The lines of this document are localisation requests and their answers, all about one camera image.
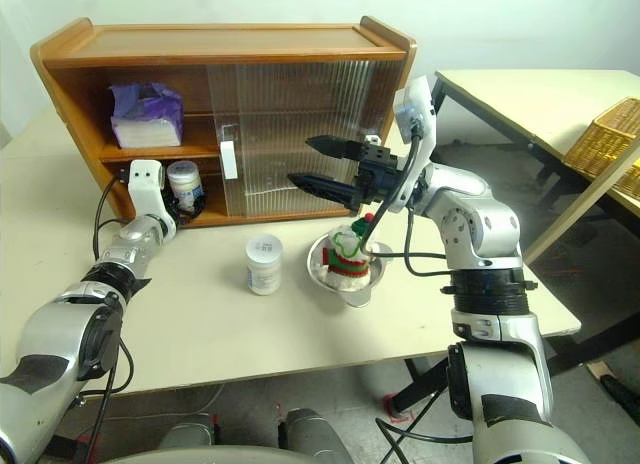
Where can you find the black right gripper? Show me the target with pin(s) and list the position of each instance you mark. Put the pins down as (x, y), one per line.
(380, 176)

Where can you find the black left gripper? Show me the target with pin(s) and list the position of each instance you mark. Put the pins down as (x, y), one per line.
(172, 206)

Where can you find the white lidded plastic jar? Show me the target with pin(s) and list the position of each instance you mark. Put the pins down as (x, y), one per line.
(185, 181)
(264, 269)

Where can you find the cracked ribbed clear sliding door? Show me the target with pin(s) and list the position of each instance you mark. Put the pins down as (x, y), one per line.
(390, 99)

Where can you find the purple tissue pack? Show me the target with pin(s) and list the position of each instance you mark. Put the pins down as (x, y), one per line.
(145, 129)

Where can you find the white plush with knit sweater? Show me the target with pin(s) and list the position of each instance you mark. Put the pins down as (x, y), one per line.
(345, 269)

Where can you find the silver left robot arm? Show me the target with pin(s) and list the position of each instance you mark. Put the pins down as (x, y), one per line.
(55, 334)

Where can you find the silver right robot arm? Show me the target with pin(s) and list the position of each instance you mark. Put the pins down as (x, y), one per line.
(480, 224)

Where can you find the wooden cabinet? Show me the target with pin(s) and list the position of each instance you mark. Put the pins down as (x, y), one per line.
(225, 39)

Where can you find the stainless steel bowl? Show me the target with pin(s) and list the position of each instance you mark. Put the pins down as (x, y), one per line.
(360, 294)

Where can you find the grey left robot leg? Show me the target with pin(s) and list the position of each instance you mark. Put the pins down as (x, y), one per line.
(190, 434)

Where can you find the grey robot leg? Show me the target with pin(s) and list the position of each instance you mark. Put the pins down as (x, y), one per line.
(310, 429)
(190, 434)

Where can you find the black table leg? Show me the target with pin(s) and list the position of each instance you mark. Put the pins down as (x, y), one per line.
(420, 384)

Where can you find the grey right robot leg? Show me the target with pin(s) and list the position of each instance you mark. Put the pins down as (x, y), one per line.
(310, 429)

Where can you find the grey robot torso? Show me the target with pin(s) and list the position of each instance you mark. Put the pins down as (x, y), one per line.
(225, 456)

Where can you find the wicker basket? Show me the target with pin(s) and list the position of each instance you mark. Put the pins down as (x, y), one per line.
(600, 134)

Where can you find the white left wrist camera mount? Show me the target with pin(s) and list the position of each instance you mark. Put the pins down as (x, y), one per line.
(145, 184)

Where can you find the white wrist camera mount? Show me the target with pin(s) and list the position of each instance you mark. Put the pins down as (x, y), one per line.
(145, 184)
(422, 99)

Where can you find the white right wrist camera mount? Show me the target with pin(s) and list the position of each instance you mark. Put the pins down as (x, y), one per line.
(422, 99)

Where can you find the beige table with black frame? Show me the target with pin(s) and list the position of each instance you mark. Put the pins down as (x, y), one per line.
(525, 99)

